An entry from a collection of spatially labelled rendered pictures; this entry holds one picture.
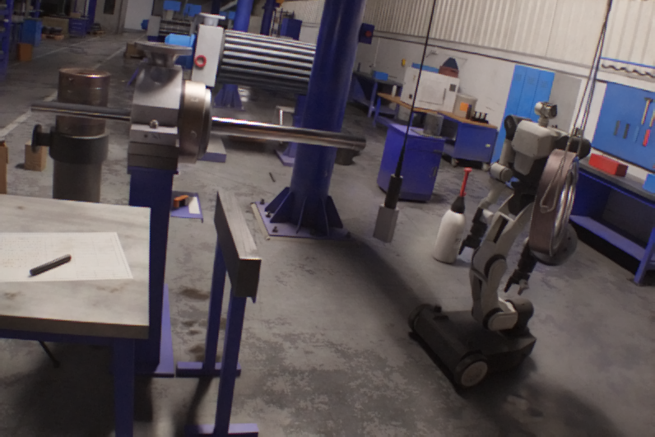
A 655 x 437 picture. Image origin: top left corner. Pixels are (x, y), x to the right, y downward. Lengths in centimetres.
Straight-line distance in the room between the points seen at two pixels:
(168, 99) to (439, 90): 735
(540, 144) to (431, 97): 656
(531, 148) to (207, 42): 399
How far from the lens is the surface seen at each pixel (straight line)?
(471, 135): 825
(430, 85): 903
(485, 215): 291
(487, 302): 288
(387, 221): 184
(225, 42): 587
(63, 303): 131
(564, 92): 714
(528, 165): 265
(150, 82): 218
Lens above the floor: 156
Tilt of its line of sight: 16 degrees down
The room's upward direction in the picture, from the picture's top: 11 degrees clockwise
